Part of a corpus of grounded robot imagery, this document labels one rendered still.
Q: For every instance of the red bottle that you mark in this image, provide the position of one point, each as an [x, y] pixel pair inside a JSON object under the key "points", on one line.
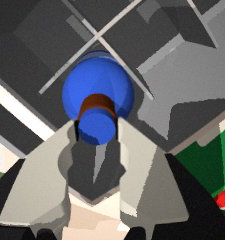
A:
{"points": [[220, 199]]}

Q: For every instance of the blue bottle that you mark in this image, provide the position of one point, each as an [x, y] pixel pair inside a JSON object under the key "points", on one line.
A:
{"points": [[97, 86]]}

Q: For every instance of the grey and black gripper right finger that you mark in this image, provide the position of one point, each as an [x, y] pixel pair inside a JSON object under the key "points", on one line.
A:
{"points": [[158, 193]]}

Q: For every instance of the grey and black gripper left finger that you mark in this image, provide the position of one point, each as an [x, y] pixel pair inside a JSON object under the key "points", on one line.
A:
{"points": [[34, 193]]}

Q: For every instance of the green divided crate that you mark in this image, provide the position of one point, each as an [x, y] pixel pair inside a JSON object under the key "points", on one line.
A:
{"points": [[205, 159]]}

